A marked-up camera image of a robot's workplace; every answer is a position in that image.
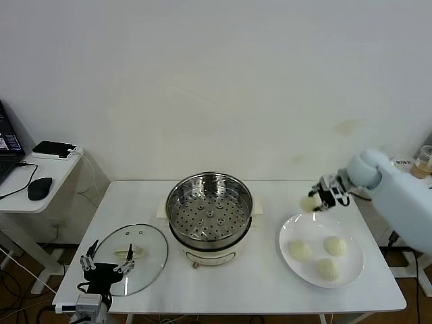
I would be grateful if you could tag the small printed white label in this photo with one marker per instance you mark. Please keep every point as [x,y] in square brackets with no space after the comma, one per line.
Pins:
[404,162]

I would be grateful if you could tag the perforated steel steamer basket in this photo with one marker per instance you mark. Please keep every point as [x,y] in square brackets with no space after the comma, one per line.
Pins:
[209,216]

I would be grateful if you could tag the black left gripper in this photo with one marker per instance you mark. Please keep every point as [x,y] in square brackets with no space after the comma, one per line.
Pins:
[101,275]

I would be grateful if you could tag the white steamed baozi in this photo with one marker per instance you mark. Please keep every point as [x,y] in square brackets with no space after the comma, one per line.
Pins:
[328,269]
[300,250]
[308,204]
[335,245]

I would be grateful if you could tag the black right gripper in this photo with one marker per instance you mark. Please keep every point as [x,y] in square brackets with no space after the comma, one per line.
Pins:
[335,190]

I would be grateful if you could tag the black laptop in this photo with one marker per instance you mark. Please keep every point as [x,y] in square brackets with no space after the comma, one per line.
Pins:
[6,135]

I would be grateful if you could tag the black smartphone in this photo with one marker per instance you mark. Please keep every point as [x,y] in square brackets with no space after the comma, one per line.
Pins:
[53,148]

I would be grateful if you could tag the cream electric cooker pot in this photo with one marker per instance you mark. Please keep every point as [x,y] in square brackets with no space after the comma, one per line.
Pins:
[209,256]

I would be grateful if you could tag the white side table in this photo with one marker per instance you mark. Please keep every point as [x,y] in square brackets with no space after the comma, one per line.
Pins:
[57,172]
[371,222]

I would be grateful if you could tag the round glass pot lid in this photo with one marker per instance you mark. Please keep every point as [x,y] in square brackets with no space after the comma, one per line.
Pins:
[148,243]

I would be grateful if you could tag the black computer mouse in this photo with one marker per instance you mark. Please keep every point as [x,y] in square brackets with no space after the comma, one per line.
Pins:
[40,188]

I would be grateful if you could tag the clear plastic drink cup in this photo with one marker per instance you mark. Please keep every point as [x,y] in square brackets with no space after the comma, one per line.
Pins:
[423,165]

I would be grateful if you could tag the white wall socket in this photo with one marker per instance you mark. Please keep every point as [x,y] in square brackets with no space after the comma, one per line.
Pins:
[56,223]

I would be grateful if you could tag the round white plate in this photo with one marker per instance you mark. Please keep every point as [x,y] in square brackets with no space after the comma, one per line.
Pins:
[303,229]

